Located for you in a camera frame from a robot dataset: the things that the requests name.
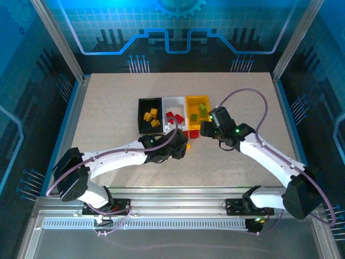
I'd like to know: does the yellow plastic bin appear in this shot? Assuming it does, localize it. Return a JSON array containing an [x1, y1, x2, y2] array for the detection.
[[185, 94, 212, 130]]

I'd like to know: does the black plastic bin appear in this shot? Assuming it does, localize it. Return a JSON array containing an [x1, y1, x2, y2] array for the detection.
[[137, 97, 165, 135]]

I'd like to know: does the white plastic bin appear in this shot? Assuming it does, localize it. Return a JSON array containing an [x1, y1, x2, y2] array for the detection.
[[162, 96, 189, 133]]

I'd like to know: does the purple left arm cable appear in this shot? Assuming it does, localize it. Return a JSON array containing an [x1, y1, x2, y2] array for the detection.
[[45, 120, 178, 197]]

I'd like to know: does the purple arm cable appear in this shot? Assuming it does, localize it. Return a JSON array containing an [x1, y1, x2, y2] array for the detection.
[[45, 120, 178, 197], [219, 88, 337, 227]]

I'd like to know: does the aluminium mounting rail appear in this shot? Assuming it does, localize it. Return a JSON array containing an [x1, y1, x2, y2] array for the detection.
[[34, 186, 324, 216]]

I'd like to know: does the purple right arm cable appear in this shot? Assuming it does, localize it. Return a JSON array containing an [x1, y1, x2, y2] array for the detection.
[[219, 88, 337, 227]]

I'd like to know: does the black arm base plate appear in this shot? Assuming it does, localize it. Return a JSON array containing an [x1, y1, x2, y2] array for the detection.
[[82, 199, 133, 216], [225, 198, 274, 216]]

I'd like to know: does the slotted grey cable duct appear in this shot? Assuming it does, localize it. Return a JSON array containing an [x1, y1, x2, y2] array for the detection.
[[42, 217, 249, 230]]

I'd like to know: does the aluminium frame post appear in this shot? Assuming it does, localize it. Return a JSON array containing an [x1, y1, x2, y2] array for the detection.
[[271, 0, 326, 81], [30, 0, 91, 83]]

